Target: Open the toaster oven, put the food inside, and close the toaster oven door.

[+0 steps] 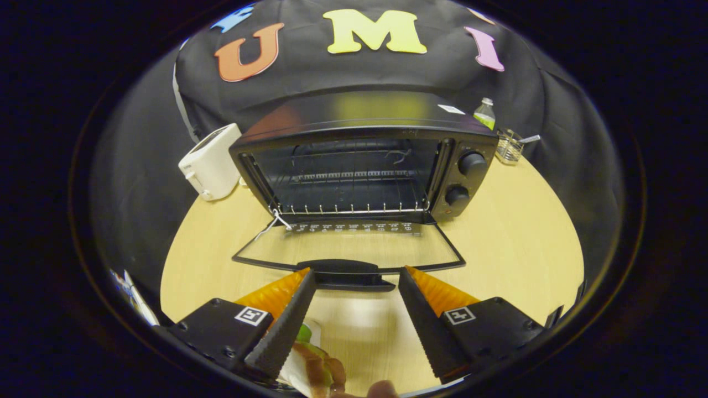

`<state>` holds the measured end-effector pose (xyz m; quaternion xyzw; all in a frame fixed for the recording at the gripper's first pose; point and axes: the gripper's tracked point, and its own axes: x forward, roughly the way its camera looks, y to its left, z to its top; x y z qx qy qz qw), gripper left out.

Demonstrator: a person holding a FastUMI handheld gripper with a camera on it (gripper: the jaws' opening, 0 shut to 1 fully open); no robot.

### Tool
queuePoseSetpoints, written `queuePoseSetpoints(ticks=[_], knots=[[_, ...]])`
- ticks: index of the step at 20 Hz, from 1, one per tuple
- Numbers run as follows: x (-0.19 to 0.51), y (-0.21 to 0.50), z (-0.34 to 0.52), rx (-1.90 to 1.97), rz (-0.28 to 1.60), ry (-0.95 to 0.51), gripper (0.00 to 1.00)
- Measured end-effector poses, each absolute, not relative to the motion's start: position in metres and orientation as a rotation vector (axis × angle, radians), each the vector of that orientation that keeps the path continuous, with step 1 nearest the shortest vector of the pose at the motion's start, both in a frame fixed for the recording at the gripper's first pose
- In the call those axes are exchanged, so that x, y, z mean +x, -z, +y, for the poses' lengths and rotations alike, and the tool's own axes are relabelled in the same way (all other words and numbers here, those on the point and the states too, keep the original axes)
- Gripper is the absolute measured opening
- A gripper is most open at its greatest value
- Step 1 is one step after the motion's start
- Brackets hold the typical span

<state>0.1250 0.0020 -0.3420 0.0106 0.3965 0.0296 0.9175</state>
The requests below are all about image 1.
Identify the black toaster oven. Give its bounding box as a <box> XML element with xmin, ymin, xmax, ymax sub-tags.
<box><xmin>229</xmin><ymin>91</ymin><xmax>499</xmax><ymax>292</ymax></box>

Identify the plastic bottle with green label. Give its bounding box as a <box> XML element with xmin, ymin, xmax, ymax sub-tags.
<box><xmin>473</xmin><ymin>98</ymin><xmax>496</xmax><ymax>131</ymax></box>

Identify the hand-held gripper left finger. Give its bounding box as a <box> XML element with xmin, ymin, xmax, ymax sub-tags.
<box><xmin>166</xmin><ymin>268</ymin><xmax>317</xmax><ymax>379</ymax></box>

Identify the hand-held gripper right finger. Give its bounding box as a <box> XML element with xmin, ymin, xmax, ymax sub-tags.
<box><xmin>398</xmin><ymin>266</ymin><xmax>545</xmax><ymax>384</ymax></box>

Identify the black backdrop cloth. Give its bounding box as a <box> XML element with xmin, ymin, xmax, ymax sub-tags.
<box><xmin>91</xmin><ymin>0</ymin><xmax>626</xmax><ymax>310</ymax></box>

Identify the small white plate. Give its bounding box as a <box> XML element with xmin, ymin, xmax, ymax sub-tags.
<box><xmin>301</xmin><ymin>318</ymin><xmax>324</xmax><ymax>348</ymax></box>

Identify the lettuce sandwich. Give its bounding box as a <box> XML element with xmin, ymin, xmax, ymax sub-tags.
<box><xmin>279</xmin><ymin>325</ymin><xmax>348</xmax><ymax>397</ymax></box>

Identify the clear glass holder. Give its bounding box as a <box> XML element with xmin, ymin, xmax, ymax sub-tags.
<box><xmin>495</xmin><ymin>128</ymin><xmax>524</xmax><ymax>165</ymax></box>

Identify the white bread toaster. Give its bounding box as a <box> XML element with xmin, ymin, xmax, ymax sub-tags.
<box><xmin>178</xmin><ymin>123</ymin><xmax>243</xmax><ymax>201</ymax></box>

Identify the white and blue paper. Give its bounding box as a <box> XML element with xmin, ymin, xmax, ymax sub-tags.
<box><xmin>111</xmin><ymin>269</ymin><xmax>159</xmax><ymax>326</ymax></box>

